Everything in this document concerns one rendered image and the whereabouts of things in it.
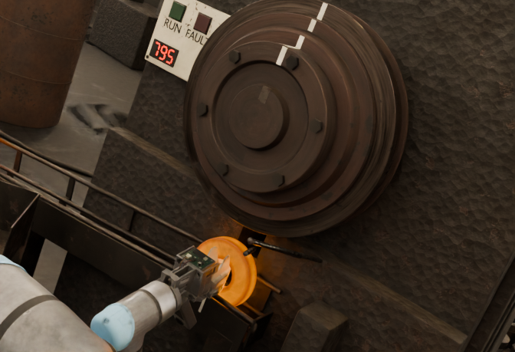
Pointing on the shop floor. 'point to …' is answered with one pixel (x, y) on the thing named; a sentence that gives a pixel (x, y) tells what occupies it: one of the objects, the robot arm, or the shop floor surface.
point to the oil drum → (40, 41)
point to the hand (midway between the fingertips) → (225, 264)
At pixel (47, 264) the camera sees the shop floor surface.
